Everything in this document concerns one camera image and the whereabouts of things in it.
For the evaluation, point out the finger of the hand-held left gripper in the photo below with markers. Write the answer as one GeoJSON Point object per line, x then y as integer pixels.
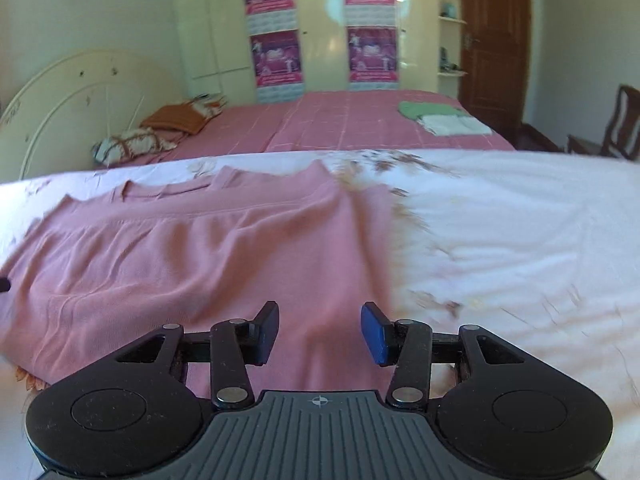
{"type": "Point", "coordinates": [4, 285]}

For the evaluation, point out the white folded cloth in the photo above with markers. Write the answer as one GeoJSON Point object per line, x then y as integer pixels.
{"type": "Point", "coordinates": [455, 125]}

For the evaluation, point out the cream round headboard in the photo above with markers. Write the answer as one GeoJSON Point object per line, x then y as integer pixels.
{"type": "Point", "coordinates": [75, 100]}

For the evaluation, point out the green folded cloth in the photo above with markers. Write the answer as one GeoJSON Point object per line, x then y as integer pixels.
{"type": "Point", "coordinates": [427, 110]}

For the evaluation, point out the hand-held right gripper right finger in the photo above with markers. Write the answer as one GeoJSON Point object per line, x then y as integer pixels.
{"type": "Point", "coordinates": [372, 332]}

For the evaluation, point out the floral patterned pillow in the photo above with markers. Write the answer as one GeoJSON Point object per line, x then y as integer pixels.
{"type": "Point", "coordinates": [207, 104]}

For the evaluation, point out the pink long-sleeved sweater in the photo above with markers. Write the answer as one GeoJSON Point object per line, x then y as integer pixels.
{"type": "Point", "coordinates": [200, 255]}

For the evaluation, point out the brown wooden chair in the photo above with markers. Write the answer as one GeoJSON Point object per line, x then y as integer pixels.
{"type": "Point", "coordinates": [617, 125]}

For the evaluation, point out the dark shelf bottles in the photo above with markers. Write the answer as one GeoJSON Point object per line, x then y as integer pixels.
{"type": "Point", "coordinates": [446, 59]}

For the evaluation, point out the orange pillow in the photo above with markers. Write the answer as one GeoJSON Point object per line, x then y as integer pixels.
{"type": "Point", "coordinates": [175, 117]}

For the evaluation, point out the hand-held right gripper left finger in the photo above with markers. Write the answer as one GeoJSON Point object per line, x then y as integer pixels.
{"type": "Point", "coordinates": [268, 332]}

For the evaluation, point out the teal shelf ornament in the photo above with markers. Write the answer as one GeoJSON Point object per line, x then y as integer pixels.
{"type": "Point", "coordinates": [448, 10]}

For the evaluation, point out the brown wooden door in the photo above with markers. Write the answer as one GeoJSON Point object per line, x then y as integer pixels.
{"type": "Point", "coordinates": [495, 40]}

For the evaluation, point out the cream wardrobe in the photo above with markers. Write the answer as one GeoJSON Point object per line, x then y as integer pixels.
{"type": "Point", "coordinates": [320, 0]}

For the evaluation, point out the white floral bed sheet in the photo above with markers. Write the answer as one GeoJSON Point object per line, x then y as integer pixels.
{"type": "Point", "coordinates": [525, 235]}

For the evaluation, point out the cream corner shelves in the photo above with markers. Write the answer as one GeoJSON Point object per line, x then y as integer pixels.
{"type": "Point", "coordinates": [450, 25]}

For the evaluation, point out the pink checked bed cover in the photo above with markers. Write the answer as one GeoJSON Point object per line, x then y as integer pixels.
{"type": "Point", "coordinates": [340, 120]}

